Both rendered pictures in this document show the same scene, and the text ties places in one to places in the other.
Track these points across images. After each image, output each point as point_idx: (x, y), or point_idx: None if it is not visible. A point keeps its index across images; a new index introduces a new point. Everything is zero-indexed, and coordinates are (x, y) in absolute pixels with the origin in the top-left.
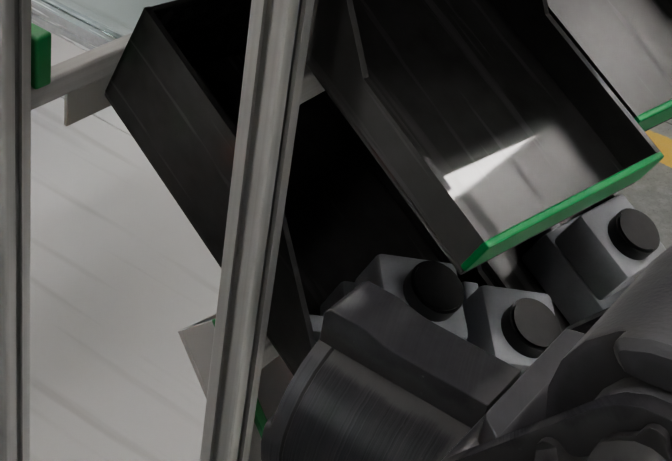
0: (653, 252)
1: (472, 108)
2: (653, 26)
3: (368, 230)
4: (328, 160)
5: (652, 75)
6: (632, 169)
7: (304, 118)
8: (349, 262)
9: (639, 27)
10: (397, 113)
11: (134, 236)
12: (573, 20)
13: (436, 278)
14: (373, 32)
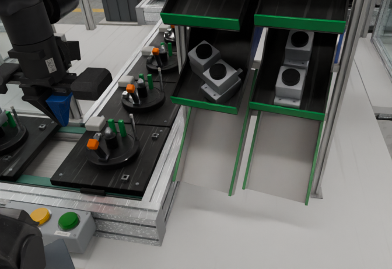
0: (294, 86)
1: None
2: (321, 5)
3: (239, 51)
4: (248, 33)
5: (297, 16)
6: (221, 18)
7: (253, 23)
8: (226, 54)
9: (314, 3)
10: None
11: (329, 102)
12: None
13: (205, 47)
14: None
